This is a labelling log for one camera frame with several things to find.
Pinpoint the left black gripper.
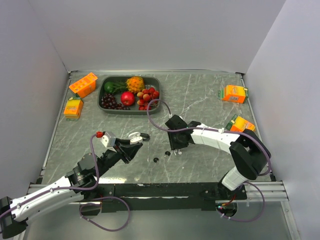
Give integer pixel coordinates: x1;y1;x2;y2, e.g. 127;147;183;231
95;137;143;178

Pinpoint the white earbud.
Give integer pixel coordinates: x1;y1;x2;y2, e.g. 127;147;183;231
173;149;183;156

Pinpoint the white earbud charging case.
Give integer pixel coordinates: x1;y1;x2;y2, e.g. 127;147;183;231
128;132;143;145

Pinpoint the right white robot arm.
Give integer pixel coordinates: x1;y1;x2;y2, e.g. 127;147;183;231
165;115;271;199

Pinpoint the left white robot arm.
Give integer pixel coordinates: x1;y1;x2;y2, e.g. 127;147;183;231
0;138;143;239

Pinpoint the black glossy small case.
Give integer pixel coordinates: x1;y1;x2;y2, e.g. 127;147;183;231
140;133;151;142

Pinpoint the dark purple grape bunch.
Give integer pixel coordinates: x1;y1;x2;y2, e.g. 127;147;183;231
100;93;130;111

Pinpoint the red apple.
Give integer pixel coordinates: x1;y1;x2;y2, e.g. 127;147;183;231
120;91;135;106

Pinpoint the dark grey fruit tray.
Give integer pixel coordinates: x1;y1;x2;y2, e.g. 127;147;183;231
96;75;163;116

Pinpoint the red lychee cluster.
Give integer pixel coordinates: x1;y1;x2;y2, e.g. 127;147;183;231
136;87;160;111

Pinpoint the green lime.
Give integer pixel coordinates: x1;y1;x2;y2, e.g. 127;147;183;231
103;81;115;94

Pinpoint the orange box front right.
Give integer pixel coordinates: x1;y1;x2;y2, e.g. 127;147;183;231
225;114;256;132

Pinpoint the orange box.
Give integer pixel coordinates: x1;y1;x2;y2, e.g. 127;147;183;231
217;85;249;104
225;114;256;132

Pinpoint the orange spiky fruit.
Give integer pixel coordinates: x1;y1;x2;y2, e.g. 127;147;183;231
126;76;145;94

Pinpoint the orange sponge pack left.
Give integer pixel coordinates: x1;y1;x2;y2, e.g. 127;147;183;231
63;97;84;121

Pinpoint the orange carton back left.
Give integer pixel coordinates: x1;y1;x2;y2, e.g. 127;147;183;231
69;72;98;98

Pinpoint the orange box back right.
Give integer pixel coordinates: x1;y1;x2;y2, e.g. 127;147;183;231
217;85;249;104

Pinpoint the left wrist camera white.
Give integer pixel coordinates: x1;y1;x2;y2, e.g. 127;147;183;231
96;131;116;148

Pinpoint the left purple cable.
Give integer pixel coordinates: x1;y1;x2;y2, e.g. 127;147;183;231
0;133;101;221

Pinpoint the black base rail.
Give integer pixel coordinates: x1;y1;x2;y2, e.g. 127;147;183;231
79;182;247;213

